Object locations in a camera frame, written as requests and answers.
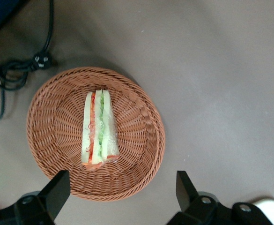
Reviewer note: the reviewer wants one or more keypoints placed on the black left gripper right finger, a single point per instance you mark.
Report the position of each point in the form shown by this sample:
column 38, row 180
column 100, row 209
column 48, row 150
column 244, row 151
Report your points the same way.
column 186, row 189

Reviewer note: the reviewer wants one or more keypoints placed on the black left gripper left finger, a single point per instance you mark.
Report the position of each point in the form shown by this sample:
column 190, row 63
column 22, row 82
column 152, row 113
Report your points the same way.
column 57, row 192

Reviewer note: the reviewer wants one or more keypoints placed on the triangle sandwich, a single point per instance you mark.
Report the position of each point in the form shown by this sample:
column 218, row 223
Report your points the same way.
column 87, row 131

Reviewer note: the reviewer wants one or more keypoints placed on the brown woven wicker basket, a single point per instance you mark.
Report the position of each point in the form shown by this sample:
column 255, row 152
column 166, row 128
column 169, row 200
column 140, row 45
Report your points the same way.
column 57, row 131

